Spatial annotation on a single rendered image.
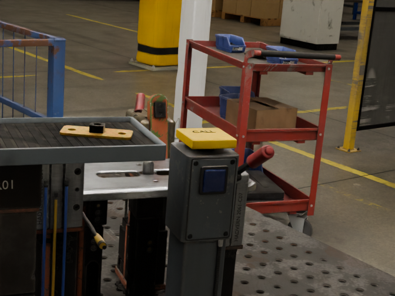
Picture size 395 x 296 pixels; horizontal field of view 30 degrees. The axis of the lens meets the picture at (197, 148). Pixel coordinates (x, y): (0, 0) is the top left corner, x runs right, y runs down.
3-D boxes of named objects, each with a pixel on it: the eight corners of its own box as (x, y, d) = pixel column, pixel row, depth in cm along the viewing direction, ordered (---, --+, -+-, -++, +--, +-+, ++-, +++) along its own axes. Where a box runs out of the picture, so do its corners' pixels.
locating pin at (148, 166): (150, 179, 130) (152, 157, 128) (154, 182, 128) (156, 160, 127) (140, 180, 129) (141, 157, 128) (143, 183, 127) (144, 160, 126)
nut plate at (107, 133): (133, 132, 90) (133, 123, 90) (130, 140, 86) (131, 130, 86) (64, 127, 90) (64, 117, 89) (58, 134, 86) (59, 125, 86)
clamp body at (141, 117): (151, 265, 163) (161, 105, 154) (173, 295, 150) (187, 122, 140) (104, 269, 159) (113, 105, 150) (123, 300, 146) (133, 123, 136)
